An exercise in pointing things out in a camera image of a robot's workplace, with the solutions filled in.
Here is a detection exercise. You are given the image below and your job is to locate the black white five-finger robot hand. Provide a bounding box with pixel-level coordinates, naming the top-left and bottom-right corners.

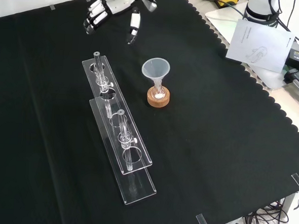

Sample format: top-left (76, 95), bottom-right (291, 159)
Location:
top-left (82, 0), bottom-right (158, 46)

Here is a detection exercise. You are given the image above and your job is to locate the translucent plastic funnel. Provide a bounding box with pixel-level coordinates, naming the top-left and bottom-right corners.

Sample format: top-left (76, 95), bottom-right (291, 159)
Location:
top-left (140, 56), bottom-right (172, 93)

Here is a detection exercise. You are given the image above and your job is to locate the glass round-bottom flask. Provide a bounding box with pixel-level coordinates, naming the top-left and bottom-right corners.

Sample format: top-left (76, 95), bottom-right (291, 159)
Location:
top-left (151, 79), bottom-right (166, 101)

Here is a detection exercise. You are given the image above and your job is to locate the clear acrylic funnel stand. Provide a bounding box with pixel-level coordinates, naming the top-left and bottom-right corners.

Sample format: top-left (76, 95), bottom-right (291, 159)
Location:
top-left (73, 51), bottom-right (166, 207)

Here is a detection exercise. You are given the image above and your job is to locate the pale board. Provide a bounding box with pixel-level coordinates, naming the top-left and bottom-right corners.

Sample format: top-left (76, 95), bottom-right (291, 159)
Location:
top-left (200, 5), bottom-right (298, 91)

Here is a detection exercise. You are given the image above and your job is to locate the white printed paper sheet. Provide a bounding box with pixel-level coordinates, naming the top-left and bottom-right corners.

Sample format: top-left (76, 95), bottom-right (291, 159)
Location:
top-left (225, 18), bottom-right (296, 74)

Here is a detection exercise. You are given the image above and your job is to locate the black table cloth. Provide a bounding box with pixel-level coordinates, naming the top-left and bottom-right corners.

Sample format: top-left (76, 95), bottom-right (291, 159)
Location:
top-left (0, 0), bottom-right (299, 224)

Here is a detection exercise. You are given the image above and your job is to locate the cork ring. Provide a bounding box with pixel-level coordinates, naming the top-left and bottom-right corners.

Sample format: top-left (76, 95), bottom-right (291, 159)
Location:
top-left (146, 86), bottom-right (172, 109)

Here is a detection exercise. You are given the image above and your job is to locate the black cable bundle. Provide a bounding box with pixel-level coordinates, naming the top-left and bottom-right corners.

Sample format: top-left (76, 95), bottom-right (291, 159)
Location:
top-left (243, 196), bottom-right (291, 224)

